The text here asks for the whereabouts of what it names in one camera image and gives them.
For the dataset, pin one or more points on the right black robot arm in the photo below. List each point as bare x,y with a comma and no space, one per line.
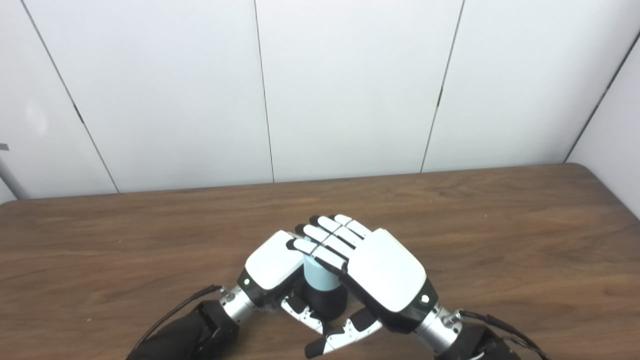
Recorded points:
467,340

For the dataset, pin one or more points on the black nozzle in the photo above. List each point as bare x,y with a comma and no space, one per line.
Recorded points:
325,302

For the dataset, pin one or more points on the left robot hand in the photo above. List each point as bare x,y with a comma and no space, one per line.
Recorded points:
272,260

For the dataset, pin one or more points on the light blue cylinder cup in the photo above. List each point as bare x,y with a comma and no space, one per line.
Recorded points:
317,275

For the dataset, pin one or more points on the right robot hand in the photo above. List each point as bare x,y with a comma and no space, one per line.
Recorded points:
387,270

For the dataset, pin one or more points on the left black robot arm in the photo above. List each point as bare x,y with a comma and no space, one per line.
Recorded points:
190,332

